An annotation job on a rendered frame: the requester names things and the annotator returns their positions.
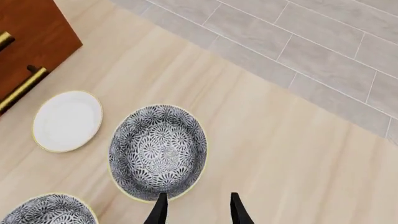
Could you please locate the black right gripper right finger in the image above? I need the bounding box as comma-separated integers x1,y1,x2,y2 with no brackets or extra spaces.
230,192,256,224

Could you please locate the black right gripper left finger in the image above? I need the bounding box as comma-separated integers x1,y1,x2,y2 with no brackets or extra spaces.
144,192,170,224

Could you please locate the black white patterned bowl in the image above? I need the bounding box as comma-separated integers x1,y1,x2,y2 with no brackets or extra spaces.
0,192,100,224
107,104,208,203

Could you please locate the white plate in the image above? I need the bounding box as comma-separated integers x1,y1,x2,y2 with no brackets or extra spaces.
32,90,104,153

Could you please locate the wooden cabinet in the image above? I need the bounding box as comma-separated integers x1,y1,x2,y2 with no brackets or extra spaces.
0,0,84,117

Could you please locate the brass drawer handle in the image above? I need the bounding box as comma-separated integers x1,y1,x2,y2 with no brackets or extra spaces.
0,65,49,114
0,31,16,52

